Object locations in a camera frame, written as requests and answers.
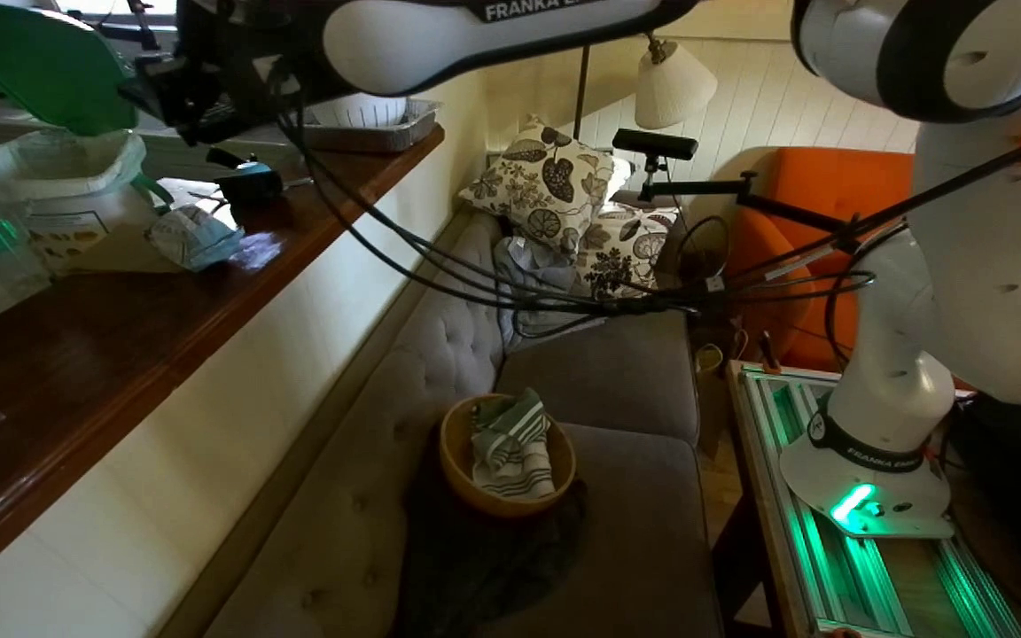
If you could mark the grey tufted sofa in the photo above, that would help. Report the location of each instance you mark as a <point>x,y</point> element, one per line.
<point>619,376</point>

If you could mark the black camera on stand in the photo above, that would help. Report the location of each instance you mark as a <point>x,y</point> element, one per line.
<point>655,145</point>

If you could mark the crumpled clear plastic bag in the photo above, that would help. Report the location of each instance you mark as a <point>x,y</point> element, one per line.
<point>191,234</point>

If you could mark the orange armchair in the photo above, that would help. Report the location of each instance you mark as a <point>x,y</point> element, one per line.
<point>799,178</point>

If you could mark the grey crumpled cushion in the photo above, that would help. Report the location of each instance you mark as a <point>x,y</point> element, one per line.
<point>533,268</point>

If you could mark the dark grey blanket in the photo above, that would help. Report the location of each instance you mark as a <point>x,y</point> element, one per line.
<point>477,568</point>

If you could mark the thin black lamp pole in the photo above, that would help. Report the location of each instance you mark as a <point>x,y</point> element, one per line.
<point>584,94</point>

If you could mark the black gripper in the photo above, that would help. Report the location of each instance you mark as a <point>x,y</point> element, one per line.
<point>246,56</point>

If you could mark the green round lid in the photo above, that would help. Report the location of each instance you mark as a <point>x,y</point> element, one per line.
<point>36,67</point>

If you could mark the small floral pillow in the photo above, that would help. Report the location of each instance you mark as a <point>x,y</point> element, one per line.
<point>619,251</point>

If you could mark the clear plastic container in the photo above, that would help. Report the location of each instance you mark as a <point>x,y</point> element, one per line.
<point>55,178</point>

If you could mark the large floral pillow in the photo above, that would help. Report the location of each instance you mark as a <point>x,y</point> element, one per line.
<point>546,178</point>

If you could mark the white lamp shade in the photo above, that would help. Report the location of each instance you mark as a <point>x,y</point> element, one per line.
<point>673,87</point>

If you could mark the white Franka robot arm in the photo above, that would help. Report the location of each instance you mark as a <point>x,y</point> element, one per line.
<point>994,271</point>

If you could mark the wooden bowl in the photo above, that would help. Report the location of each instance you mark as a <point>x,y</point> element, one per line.
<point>454,454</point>

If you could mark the white ribbed bowl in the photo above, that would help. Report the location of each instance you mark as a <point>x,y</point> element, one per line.
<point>354,110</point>

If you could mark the robot base table green lights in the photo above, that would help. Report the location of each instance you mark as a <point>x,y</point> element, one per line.
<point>842,579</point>

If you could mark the metal baking tray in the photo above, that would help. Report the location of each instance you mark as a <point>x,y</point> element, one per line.
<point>404,128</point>

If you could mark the green white striped cloth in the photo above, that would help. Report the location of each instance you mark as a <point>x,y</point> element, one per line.
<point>513,449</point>

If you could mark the black mug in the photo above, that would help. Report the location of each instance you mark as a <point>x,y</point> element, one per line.
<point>255,195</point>

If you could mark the brown wooden counter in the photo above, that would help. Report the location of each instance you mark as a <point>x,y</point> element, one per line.
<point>62,409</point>

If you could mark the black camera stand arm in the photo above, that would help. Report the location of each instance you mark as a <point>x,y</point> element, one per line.
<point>770,205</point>

